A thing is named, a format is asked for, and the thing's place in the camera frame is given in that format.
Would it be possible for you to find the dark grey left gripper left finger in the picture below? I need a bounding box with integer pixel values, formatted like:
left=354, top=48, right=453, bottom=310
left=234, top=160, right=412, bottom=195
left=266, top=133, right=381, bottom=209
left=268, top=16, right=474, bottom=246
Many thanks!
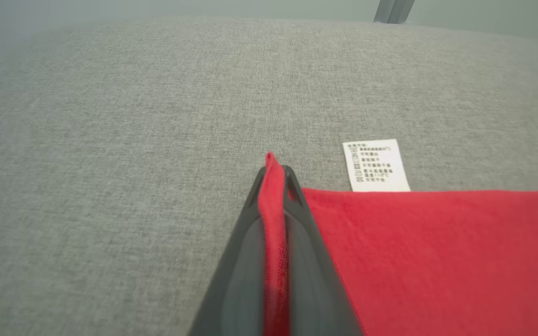
left=187, top=166, right=270, bottom=336

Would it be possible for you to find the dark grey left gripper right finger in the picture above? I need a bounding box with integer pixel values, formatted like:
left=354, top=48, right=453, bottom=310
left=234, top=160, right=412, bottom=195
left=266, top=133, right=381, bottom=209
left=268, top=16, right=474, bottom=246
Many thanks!
left=282, top=165, right=364, bottom=336

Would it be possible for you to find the red basketball jersey white trim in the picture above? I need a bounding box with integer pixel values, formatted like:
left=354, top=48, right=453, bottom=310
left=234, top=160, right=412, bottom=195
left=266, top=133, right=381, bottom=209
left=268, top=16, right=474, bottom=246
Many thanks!
left=257, top=139, right=538, bottom=336

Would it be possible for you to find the grey fabric sofa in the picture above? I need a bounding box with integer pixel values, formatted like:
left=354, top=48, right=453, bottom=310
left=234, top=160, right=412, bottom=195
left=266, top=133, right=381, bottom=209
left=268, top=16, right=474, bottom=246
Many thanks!
left=0, top=16, right=538, bottom=336

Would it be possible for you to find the grey partition post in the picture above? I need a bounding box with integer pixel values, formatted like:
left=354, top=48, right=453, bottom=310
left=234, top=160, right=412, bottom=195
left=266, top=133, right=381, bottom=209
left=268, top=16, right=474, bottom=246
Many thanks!
left=374, top=0, right=415, bottom=24

